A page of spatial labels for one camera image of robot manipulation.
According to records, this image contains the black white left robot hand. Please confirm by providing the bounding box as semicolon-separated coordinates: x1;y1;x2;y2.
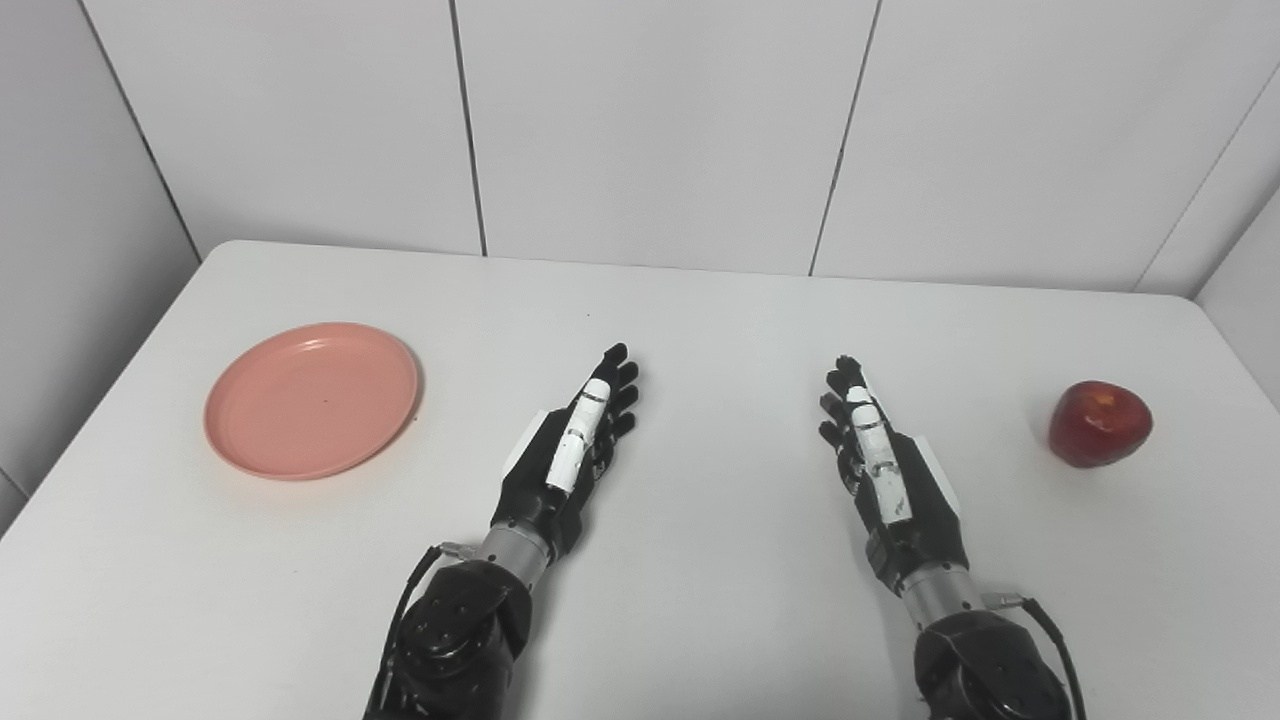
490;343;641;559

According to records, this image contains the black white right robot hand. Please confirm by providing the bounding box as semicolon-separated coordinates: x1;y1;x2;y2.
818;354;971;591

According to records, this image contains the red apple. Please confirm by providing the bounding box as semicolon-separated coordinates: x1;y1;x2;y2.
1048;380;1154;469

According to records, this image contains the pink round plate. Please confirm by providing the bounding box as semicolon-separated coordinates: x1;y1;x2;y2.
204;322;421;482

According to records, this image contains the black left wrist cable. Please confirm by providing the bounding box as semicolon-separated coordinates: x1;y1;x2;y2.
375;542;483;701

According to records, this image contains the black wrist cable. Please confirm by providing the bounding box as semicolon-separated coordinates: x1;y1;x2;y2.
375;542;483;701
982;592;1089;720

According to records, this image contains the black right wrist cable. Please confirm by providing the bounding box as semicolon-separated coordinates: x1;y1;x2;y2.
982;592;1089;720

